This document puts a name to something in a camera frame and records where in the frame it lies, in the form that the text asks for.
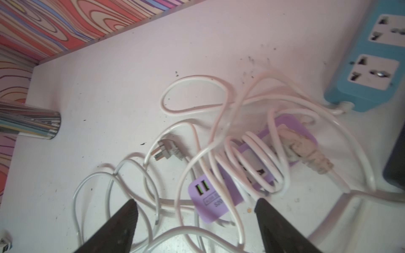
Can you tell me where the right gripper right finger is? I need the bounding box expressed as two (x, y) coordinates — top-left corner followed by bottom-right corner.
(255, 198), (320, 253)

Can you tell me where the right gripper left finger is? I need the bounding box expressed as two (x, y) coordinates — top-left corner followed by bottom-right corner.
(76, 199), (138, 253)

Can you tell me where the purple power strip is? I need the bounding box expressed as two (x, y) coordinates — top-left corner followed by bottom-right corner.
(175, 109), (352, 246)

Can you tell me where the black power strip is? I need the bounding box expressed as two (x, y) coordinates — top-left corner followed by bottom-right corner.
(72, 121), (405, 253)

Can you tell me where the blue power strip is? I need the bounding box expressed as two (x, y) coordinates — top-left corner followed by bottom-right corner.
(159, 0), (405, 253)

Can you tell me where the metal pen cup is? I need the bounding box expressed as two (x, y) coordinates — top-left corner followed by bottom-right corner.
(1, 100), (62, 140)

